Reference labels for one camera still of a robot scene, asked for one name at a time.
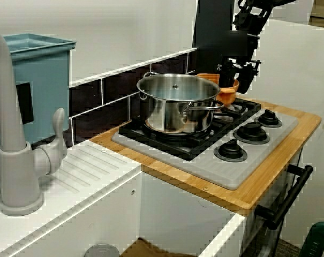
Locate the white sink counter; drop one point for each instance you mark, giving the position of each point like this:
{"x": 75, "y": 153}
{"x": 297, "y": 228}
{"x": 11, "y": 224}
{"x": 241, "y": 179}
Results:
{"x": 92, "y": 166}

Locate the brown flat item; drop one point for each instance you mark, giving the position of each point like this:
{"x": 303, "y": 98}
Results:
{"x": 144, "y": 247}

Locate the stainless steel pot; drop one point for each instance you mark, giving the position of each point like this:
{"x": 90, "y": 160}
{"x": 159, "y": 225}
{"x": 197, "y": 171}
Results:
{"x": 172, "y": 117}

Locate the orange plastic pot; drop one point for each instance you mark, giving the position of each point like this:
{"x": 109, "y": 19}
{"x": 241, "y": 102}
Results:
{"x": 227, "y": 95}

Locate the green object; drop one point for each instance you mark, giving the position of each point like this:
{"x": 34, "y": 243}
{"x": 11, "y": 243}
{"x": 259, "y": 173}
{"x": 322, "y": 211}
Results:
{"x": 322, "y": 238}

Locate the grey toy faucet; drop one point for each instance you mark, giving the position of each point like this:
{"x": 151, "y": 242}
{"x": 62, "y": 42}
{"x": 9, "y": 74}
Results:
{"x": 14, "y": 171}

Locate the teal plastic bin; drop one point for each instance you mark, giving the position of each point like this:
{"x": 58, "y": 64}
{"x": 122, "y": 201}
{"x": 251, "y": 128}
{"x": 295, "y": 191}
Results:
{"x": 46, "y": 80}

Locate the wooden countertop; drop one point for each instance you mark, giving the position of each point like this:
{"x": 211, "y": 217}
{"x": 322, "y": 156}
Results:
{"x": 258, "y": 192}

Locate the black stove knob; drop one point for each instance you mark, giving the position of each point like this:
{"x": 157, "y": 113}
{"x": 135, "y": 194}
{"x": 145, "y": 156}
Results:
{"x": 270, "y": 117}
{"x": 251, "y": 132}
{"x": 231, "y": 151}

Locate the grey round disc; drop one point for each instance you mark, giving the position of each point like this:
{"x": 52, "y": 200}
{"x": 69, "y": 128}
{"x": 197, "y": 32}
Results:
{"x": 102, "y": 250}

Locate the dark tile backsplash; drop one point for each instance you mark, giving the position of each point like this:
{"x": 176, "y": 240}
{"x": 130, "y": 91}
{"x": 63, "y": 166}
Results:
{"x": 116, "y": 88}

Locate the grey stove top plate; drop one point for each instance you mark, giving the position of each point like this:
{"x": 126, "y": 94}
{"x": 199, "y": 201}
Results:
{"x": 218, "y": 171}

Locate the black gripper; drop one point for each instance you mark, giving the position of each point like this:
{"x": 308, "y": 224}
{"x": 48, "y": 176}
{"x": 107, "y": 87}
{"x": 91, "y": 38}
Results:
{"x": 239, "y": 45}

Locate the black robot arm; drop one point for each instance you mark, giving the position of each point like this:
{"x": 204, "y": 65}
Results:
{"x": 254, "y": 16}

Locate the black stove grate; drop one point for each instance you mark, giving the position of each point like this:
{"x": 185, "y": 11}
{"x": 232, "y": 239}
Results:
{"x": 161, "y": 139}

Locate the white oven door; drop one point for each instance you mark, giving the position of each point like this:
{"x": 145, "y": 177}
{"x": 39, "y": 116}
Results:
{"x": 252, "y": 235}

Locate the black back panel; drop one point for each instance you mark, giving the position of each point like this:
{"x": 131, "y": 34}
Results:
{"x": 212, "y": 40}

